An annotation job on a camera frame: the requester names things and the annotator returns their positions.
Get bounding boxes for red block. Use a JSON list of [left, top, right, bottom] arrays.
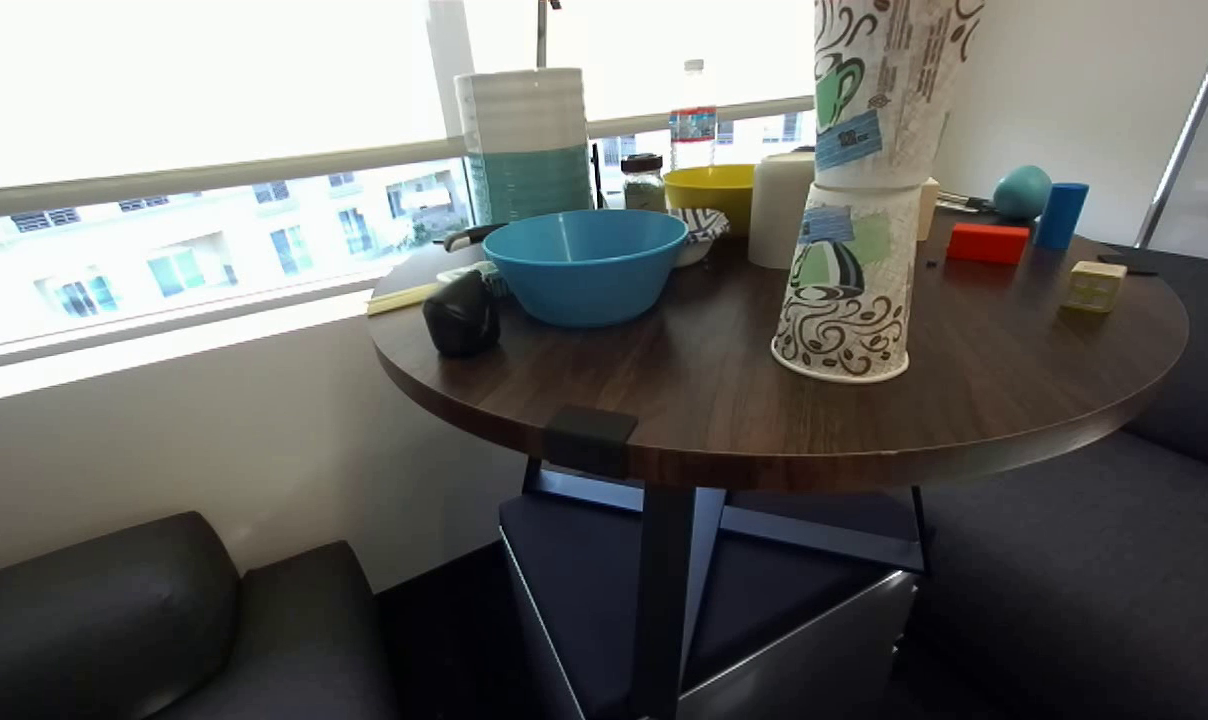
[[946, 219, 1037, 272]]

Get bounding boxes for silver metal pole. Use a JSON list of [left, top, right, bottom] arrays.
[[1135, 0, 1208, 250]]

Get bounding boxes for yellow flat strip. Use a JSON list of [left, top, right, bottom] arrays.
[[363, 261, 482, 318]]

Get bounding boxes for black rounded object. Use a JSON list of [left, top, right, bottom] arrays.
[[422, 267, 506, 361]]

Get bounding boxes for clear plastic water bottle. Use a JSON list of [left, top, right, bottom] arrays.
[[663, 53, 723, 172]]

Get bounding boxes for dark blue fabric sofa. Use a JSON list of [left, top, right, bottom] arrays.
[[907, 244, 1208, 720]]

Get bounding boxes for blue cylinder block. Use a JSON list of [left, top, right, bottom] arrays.
[[1037, 178, 1094, 261]]

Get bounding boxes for blue plastic bowl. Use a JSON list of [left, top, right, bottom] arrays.
[[482, 205, 697, 332]]

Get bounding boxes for white roller blind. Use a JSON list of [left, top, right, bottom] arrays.
[[460, 0, 821, 123], [0, 0, 435, 191]]

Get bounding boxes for black head white handle brush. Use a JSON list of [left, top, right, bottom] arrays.
[[934, 191, 1022, 227]]

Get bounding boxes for white ceramic mug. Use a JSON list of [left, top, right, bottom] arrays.
[[743, 149, 821, 277]]

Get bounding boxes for black square pad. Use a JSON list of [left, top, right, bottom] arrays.
[[541, 398, 640, 463]]

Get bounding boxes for yellow bowl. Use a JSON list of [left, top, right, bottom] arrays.
[[661, 159, 765, 240]]

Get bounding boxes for white yellow cube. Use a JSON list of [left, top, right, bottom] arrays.
[[1061, 257, 1131, 318]]

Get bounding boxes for white teal stacked containers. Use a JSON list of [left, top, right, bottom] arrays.
[[457, 64, 598, 227]]

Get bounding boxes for grey window frame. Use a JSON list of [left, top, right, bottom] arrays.
[[0, 0, 821, 363]]

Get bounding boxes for white blue patterned paper bowl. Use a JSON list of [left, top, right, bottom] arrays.
[[667, 205, 737, 272]]

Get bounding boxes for patterned paper cup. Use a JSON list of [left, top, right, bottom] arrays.
[[769, 175, 923, 387], [807, 0, 990, 191]]

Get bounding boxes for light wooden box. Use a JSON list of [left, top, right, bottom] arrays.
[[915, 175, 946, 244]]

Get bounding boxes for metal table leg frame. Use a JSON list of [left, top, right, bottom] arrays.
[[519, 455, 929, 720]]

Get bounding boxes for black leather armchair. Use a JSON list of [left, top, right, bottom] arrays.
[[0, 511, 399, 720]]

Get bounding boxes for teal plastic scoop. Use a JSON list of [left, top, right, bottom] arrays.
[[990, 159, 1055, 222]]

